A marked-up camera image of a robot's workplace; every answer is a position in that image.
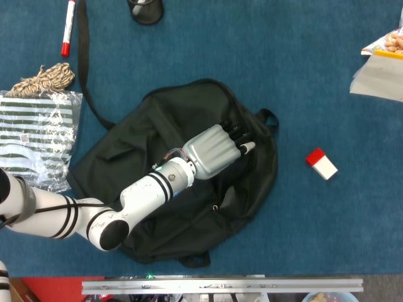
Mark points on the black mesh pen holder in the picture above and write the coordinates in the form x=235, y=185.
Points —
x=151, y=15

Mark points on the red and white block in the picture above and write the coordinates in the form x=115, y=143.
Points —
x=322, y=165

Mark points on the white and yellow book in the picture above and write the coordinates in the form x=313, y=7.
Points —
x=381, y=81

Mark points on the black fabric backpack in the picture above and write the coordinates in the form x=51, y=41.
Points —
x=189, y=107

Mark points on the red-capped white marker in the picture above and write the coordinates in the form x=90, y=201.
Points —
x=67, y=28

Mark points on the light blue bowl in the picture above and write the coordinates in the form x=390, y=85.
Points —
x=330, y=297

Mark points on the aluminium rail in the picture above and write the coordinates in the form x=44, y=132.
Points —
x=220, y=285

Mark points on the blue table cover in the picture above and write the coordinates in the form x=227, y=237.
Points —
x=315, y=226

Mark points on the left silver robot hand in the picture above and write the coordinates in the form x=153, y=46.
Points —
x=211, y=151

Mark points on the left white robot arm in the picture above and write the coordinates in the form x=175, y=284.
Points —
x=145, y=192

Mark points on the peanut snack bag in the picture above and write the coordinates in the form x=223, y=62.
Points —
x=392, y=42

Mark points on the striped cloth in plastic bag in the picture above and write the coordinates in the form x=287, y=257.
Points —
x=34, y=138

